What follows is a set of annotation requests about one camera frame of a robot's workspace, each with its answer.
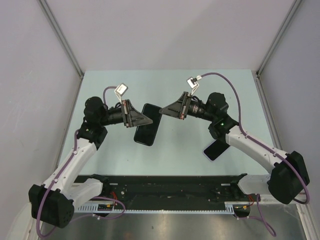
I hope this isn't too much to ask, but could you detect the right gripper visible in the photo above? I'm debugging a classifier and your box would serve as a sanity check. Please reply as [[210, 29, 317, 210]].
[[159, 92, 215, 122]]

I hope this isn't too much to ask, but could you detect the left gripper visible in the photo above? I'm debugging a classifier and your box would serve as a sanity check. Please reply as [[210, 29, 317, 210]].
[[99, 99, 153, 128]]

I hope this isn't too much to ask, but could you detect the black phone case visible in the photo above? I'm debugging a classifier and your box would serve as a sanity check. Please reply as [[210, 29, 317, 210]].
[[133, 103, 162, 147]]

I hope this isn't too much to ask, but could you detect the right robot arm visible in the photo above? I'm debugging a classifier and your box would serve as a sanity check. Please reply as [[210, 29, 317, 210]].
[[159, 92, 310, 204]]

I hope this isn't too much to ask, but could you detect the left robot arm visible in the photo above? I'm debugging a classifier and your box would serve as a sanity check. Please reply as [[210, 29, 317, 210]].
[[28, 96, 153, 228]]

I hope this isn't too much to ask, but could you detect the phone in lilac case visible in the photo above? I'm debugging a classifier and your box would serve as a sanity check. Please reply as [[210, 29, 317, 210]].
[[203, 139, 230, 162]]

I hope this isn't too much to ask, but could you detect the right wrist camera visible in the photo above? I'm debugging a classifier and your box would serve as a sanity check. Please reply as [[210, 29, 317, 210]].
[[186, 75, 202, 96]]

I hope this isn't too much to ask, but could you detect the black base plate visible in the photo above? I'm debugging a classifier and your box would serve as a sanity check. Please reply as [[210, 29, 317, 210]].
[[72, 174, 263, 211]]

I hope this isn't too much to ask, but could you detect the slotted cable duct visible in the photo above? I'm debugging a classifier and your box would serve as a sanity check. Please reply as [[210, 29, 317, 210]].
[[74, 201, 251, 215]]

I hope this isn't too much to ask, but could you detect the left aluminium frame post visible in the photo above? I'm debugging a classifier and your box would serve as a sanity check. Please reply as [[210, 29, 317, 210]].
[[37, 0, 84, 80]]

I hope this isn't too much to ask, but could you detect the aluminium frame post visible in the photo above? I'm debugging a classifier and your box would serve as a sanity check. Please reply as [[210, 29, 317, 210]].
[[37, 0, 84, 80], [255, 0, 304, 77]]

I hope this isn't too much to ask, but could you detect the right aluminium frame post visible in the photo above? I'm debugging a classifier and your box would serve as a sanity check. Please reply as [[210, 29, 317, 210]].
[[255, 0, 304, 77]]

